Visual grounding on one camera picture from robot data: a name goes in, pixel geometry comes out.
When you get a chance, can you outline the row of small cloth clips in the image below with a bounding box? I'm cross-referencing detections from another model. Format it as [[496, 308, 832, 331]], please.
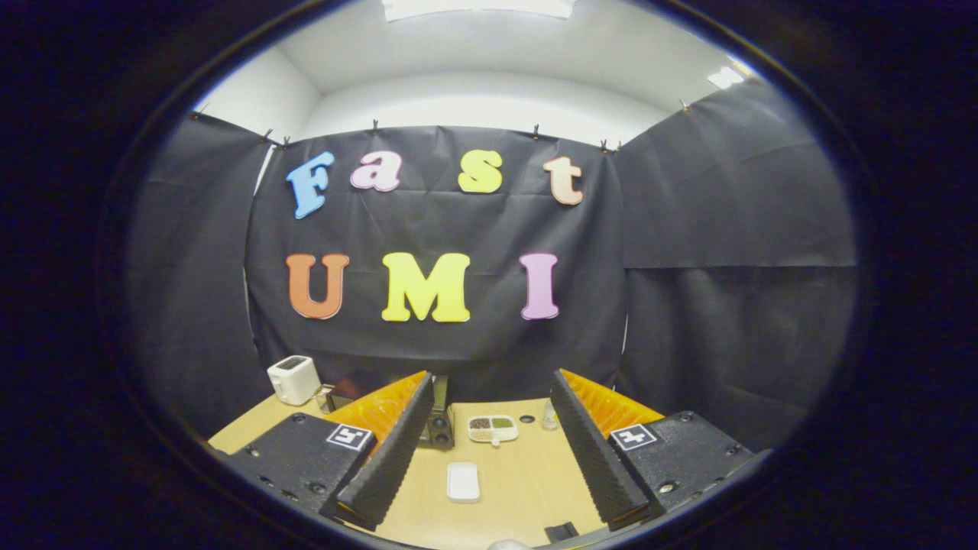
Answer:
[[195, 98, 692, 154]]

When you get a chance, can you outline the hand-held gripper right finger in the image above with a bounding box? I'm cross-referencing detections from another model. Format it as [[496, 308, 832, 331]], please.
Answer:
[[550, 369, 757, 532]]

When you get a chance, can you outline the black toaster oven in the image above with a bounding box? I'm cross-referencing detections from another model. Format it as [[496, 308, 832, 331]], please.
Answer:
[[330, 373, 456, 450]]

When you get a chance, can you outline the white rectangular tray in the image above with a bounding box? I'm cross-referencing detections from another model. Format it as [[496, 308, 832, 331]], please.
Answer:
[[446, 461, 481, 503]]

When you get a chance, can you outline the large ceiling light panel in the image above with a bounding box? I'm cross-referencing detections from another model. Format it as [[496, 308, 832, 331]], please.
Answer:
[[382, 0, 575, 22]]

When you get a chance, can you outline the white divided dish with beans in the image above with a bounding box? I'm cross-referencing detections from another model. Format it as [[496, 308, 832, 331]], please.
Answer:
[[467, 415, 520, 447]]

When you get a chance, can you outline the white bread toaster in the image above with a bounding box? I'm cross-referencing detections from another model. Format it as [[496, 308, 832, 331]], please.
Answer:
[[267, 355, 322, 406]]

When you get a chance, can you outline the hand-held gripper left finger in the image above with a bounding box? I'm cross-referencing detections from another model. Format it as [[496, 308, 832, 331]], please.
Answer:
[[222, 370, 436, 532]]

